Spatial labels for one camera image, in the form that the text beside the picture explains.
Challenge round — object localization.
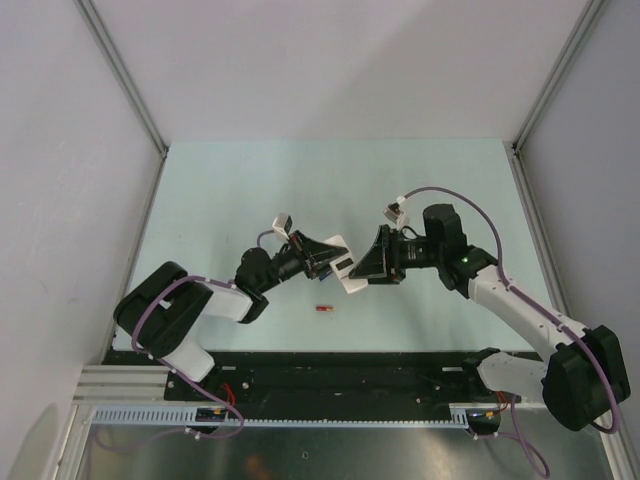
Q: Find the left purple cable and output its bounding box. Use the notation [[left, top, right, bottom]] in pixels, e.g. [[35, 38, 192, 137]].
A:
[[94, 229, 281, 451]]

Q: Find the left aluminium frame post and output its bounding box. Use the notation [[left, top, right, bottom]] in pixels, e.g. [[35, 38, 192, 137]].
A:
[[73, 0, 169, 156]]

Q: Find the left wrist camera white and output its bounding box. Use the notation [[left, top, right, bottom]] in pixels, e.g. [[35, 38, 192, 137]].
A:
[[272, 213, 293, 242]]

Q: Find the white remote control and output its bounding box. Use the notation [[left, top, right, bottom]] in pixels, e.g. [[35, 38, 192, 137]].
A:
[[320, 235, 368, 294]]

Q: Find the grey slotted cable duct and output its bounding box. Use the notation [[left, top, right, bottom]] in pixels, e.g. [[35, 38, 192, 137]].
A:
[[92, 405, 502, 429]]

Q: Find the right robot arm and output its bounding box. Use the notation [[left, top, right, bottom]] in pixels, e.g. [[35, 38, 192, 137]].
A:
[[349, 204, 631, 433]]

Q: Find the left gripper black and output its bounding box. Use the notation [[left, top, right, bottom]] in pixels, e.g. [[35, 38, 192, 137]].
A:
[[257, 229, 347, 293]]

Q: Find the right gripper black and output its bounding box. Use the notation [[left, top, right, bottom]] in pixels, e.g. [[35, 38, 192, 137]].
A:
[[349, 225, 443, 286]]

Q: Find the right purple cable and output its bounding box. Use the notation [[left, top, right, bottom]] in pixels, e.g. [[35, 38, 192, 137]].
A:
[[399, 186, 624, 476]]

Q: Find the aluminium frame post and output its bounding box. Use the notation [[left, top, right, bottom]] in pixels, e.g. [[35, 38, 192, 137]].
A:
[[73, 0, 169, 156], [511, 0, 607, 151]]

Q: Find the purple cable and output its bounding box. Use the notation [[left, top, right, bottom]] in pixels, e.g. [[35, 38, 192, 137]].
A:
[[399, 186, 624, 476], [94, 229, 281, 451]]

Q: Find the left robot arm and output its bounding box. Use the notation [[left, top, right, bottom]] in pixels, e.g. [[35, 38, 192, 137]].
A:
[[113, 230, 352, 400]]

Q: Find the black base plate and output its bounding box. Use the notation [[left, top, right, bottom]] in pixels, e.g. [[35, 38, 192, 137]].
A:
[[164, 351, 505, 419]]

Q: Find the right aluminium frame post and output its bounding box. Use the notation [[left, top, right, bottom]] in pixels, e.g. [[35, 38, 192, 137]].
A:
[[511, 0, 607, 151]]

